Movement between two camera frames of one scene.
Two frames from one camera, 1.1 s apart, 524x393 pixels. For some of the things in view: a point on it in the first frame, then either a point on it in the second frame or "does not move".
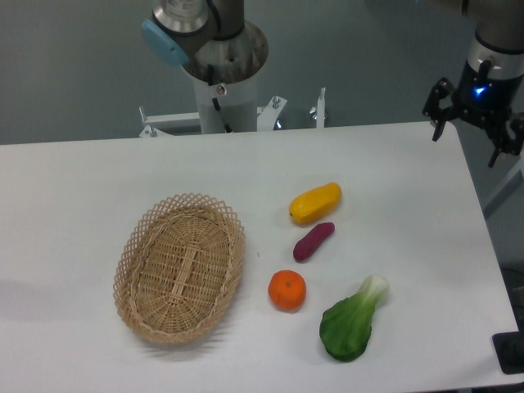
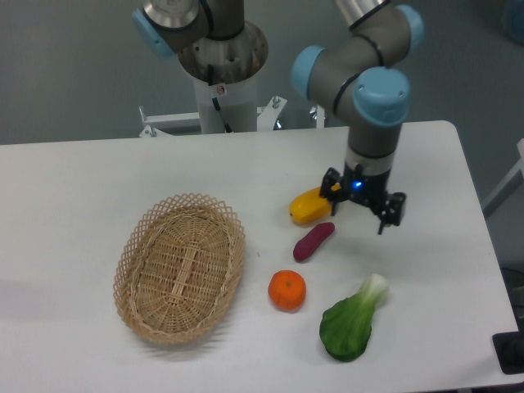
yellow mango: (313, 204) does not move
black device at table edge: (509, 347) does not move
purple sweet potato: (311, 241) does not move
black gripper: (482, 101) to (368, 188)
